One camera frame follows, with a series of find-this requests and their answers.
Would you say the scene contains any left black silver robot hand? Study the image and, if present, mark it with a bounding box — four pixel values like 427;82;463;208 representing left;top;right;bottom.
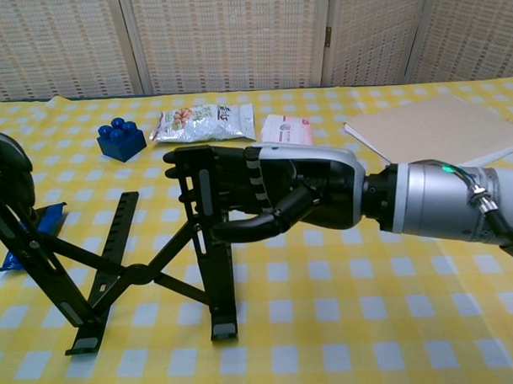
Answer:
0;125;38;223

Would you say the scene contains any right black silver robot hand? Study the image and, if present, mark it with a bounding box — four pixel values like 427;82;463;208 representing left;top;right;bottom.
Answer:
162;139;369;247

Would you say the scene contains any black folding laptop stand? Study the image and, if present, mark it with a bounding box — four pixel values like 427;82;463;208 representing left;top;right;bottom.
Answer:
0;144;240;360

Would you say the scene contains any pink white wet wipes pack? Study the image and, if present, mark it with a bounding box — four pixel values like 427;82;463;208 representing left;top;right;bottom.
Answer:
259;112;316;149

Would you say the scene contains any blue cookie packet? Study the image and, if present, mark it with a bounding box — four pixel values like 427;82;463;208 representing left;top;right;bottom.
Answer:
0;201;70;274

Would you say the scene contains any blue toy building block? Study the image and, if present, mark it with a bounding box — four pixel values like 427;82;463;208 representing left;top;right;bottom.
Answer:
95;116;148;164

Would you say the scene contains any yellow white checked tablecloth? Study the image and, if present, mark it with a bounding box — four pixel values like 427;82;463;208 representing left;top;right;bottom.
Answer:
0;76;513;384

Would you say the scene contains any white snack bag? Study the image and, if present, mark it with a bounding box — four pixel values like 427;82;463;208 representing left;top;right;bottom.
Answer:
147;102;257;145

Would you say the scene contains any tan cover paper pad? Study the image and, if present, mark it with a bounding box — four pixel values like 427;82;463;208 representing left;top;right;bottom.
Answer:
342;90;513;173

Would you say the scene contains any woven beige folding screen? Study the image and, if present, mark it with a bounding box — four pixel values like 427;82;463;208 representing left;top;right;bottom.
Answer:
0;0;513;105

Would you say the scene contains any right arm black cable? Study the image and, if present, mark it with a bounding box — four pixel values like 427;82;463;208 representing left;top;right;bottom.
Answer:
447;162;513;266

